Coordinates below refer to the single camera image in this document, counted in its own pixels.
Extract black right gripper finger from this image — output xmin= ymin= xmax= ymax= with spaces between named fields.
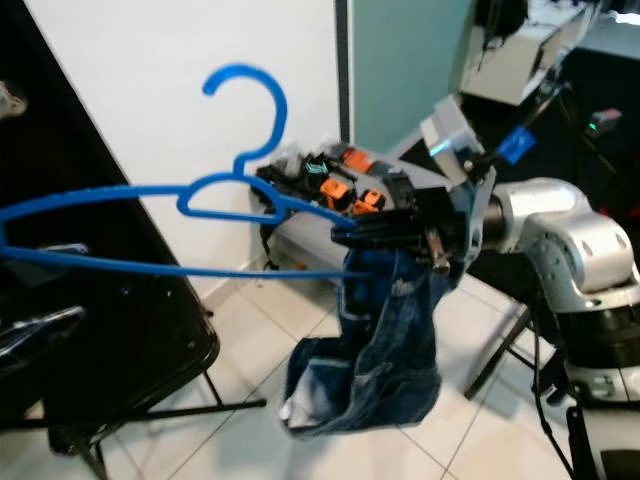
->
xmin=335 ymin=228 xmax=419 ymax=252
xmin=346 ymin=212 xmax=416 ymax=231

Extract blue denim jeans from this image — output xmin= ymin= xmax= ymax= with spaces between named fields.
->
xmin=280 ymin=248 xmax=456 ymax=441

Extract blue plastic clothes hanger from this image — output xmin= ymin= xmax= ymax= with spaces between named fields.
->
xmin=0 ymin=65 xmax=371 ymax=279

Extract orange black battery pack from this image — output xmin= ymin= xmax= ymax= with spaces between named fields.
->
xmin=342 ymin=148 xmax=373 ymax=169
xmin=352 ymin=192 xmax=383 ymax=214
xmin=320 ymin=178 xmax=351 ymax=201

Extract black fabric bag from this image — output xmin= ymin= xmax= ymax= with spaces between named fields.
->
xmin=258 ymin=160 xmax=321 ymax=201

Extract clear plastic bag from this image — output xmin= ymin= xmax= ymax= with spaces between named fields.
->
xmin=274 ymin=140 xmax=307 ymax=167

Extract black metal clothes rack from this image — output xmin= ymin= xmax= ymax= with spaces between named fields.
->
xmin=463 ymin=305 xmax=576 ymax=471

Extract white machine box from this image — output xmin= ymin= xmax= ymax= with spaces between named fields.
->
xmin=460 ymin=10 xmax=586 ymax=101

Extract black folding chair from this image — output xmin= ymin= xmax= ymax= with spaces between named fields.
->
xmin=0 ymin=250 xmax=267 ymax=471

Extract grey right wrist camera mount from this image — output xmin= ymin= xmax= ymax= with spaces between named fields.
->
xmin=420 ymin=95 xmax=501 ymax=276

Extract blue cable tag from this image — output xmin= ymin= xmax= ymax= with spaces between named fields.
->
xmin=500 ymin=128 xmax=537 ymax=166

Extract metal door handle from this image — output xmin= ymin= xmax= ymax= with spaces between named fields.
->
xmin=0 ymin=82 xmax=29 ymax=119

